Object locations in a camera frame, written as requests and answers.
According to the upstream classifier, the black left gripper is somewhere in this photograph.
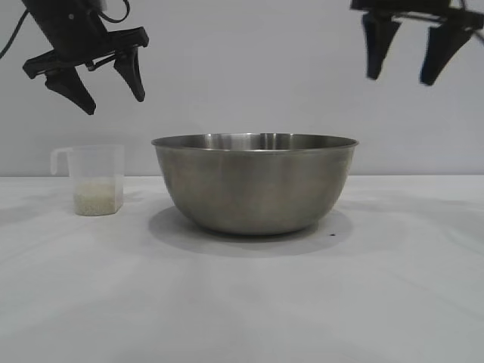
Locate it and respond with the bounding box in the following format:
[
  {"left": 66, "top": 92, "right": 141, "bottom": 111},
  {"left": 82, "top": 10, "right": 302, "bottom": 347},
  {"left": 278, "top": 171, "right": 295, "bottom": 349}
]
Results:
[{"left": 20, "top": 0, "right": 149, "bottom": 116}]

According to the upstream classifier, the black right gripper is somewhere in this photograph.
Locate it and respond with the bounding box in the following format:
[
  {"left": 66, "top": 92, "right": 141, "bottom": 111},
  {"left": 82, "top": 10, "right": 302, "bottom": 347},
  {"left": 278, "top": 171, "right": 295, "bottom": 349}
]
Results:
[{"left": 349, "top": 0, "right": 484, "bottom": 87}]

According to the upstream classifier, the translucent plastic measuring cup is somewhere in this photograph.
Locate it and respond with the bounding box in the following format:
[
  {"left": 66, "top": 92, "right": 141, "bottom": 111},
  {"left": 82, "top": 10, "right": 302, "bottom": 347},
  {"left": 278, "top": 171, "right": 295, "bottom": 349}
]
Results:
[{"left": 51, "top": 144, "right": 126, "bottom": 218}]

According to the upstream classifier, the stainless steel mixing bowl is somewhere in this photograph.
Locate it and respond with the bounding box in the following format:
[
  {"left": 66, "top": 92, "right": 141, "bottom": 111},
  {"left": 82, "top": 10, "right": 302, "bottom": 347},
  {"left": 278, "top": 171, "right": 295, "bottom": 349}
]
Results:
[{"left": 150, "top": 132, "right": 360, "bottom": 237}]

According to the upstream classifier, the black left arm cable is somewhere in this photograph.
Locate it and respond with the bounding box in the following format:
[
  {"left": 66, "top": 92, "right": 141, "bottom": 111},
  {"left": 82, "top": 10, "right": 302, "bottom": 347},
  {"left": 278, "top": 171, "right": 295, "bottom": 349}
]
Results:
[{"left": 0, "top": 9, "right": 29, "bottom": 58}]

